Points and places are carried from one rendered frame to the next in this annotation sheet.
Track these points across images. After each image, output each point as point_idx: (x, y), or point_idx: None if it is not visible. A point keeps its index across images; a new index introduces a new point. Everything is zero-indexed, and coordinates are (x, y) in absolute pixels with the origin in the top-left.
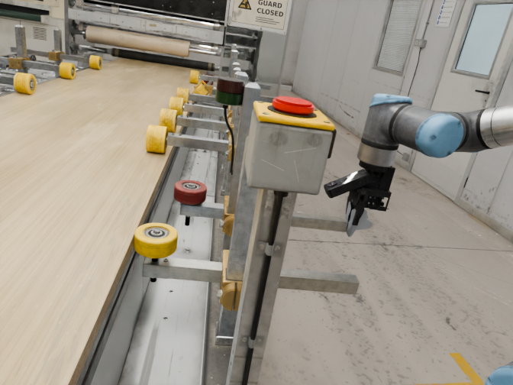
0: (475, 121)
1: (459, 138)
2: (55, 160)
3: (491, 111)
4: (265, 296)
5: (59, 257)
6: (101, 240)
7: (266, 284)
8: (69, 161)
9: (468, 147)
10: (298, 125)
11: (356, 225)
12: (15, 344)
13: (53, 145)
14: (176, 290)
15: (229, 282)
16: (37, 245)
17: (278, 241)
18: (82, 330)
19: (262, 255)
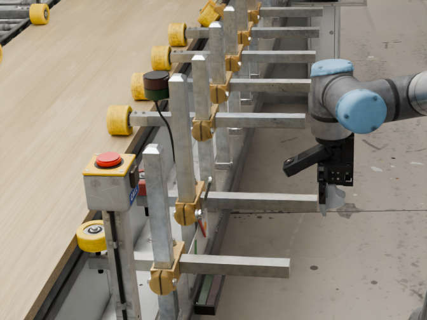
0: (406, 89)
1: (382, 112)
2: (18, 159)
3: (418, 77)
4: (122, 274)
5: (15, 255)
6: (49, 239)
7: (121, 266)
8: (31, 159)
9: (410, 115)
10: (103, 175)
11: (323, 204)
12: None
13: (17, 140)
14: (147, 284)
15: (155, 270)
16: (0, 246)
17: (119, 239)
18: (27, 304)
19: (112, 248)
